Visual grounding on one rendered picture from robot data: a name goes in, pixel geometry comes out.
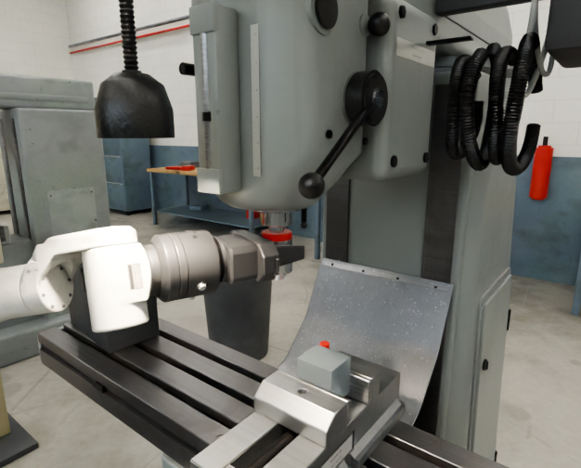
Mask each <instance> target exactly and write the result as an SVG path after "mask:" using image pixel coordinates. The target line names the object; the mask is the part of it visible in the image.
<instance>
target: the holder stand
mask: <svg viewBox="0 0 581 468"><path fill-rule="evenodd" d="M81 267H83V262H82V263H81V264H80V266H79V267H78V268H77V270H76V272H75V273H74V276H73V296H72V299H71V302H70V304H69V308H70V315H71V323H72V324H73V325H74V326H76V327H77V328H78V329H79V330H80V331H82V332H83V333H84V334H86V335H87V336H88V337H89V338H90V339H92V340H93V341H94V342H95V343H96V344H98V345H99V346H100V347H102V348H103V349H104V350H105V351H106V352H108V353H112V352H115V351H118V350H120V349H123V348H125V347H128V346H130V345H135V344H138V343H140V342H143V341H146V340H148V339H150V338H153V337H156V336H158V335H159V334H160V333H159V321H158V308H157V297H156V296H155V295H152V296H150V297H149V298H148V300H147V306H148V317H149V320H148V322H146V323H144V324H141V325H137V326H134V327H130V328H128V329H121V330H117V331H110V332H107V331H106V332H93V331H92V326H91V319H90V313H89V306H88V300H87V294H84V293H83V292H82V284H81V278H80V273H79V272H80V268H81Z"/></svg>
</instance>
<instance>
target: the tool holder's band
mask: <svg viewBox="0 0 581 468"><path fill-rule="evenodd" d="M261 237H263V238H266V239H268V240H270V241H289V240H291V239H292V231H290V230H289V229H285V228H284V232H280V233H272V232H270V231H269V229H265V230H263V231H262V232H261Z"/></svg>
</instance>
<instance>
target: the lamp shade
mask: <svg viewBox="0 0 581 468"><path fill-rule="evenodd" d="M94 110H95V118H96V128H97V138H174V110H173V107H172V105H171V102H170V99H169V98H168V95H167V92H166V90H165V87H164V85H163V84H161V83H160V82H159V81H157V80H156V79H155V78H153V77H152V76H151V75H149V74H147V73H142V71H137V70H122V72H115V73H114V74H112V75H111V76H110V77H108V78H107V79H105V80H104V81H103V82H101V83H100V85H99V89H98V92H97V100H96V104H95V107H94Z"/></svg>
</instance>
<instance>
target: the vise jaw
mask: <svg viewBox="0 0 581 468"><path fill-rule="evenodd" d="M350 407H351V400H350V399H349V398H346V397H344V396H341V395H338V394H336V393H334V392H331V391H330V390H328V389H325V388H323V387H321V386H318V385H316V384H314V383H310V382H308V381H306V380H304V379H302V378H300V377H297V376H295V375H293V374H290V373H288V372H286V371H284V370H278V371H276V372H274V373H273V374H271V375H270V376H268V377H267V378H265V379H264V380H263V381H262V383H261V385H260V386H259V388H258V390H257V392H256V394H255V396H254V410H255V411H257V412H259V413H261V414H263V415H264V416H265V417H267V418H269V419H271V420H273V421H275V422H277V423H279V424H281V425H283V426H285V427H287V428H289V429H291V430H292V431H293V432H295V433H297V434H299V435H301V436H304V437H305V438H307V439H309V440H311V441H313V442H315V443H317V444H318V445H319V446H321V447H323V448H325V449H326V448H327V447H328V446H329V445H330V444H331V443H332V442H333V441H334V440H335V439H336V438H337V437H338V436H339V435H340V433H341V432H342V431H343V430H344V429H345V428H346V427H347V424H348V423H349V422H350Z"/></svg>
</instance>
